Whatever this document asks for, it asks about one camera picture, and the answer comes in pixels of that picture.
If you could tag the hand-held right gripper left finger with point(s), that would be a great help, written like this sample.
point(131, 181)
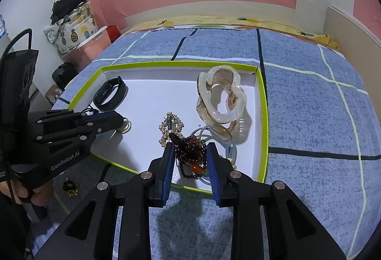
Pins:
point(168, 170)

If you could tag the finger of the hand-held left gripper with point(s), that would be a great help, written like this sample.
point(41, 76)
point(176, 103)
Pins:
point(110, 126)
point(101, 114)

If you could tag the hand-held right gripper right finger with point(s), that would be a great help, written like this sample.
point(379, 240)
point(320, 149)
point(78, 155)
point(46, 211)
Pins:
point(213, 170)

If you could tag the black fitness band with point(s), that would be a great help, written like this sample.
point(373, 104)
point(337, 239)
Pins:
point(104, 95)

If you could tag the gold rhinestone hair clip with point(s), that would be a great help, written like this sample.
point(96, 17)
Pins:
point(169, 126)

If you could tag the green cardboard box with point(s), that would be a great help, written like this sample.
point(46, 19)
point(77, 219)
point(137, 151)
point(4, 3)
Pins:
point(143, 90)

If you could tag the person's left hand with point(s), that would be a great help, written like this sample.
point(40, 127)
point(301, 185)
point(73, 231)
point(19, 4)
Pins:
point(40, 196)

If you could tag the small cardboard box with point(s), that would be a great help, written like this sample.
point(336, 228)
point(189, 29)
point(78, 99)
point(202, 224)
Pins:
point(53, 95)

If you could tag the black backpack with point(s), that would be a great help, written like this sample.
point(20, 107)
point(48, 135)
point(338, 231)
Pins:
point(64, 74)

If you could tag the pink storage box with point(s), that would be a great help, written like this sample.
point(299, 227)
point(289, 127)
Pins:
point(95, 49)

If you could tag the red box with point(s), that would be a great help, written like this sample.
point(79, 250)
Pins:
point(114, 34)

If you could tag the pineapple-print fabric bag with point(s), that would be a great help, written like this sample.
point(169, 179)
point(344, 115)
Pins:
point(71, 37)

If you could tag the yellow pineapple-print sheet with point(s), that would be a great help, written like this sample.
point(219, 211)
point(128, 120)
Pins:
point(208, 20)

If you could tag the beige bed panel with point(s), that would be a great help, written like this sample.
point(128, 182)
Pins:
point(351, 31)

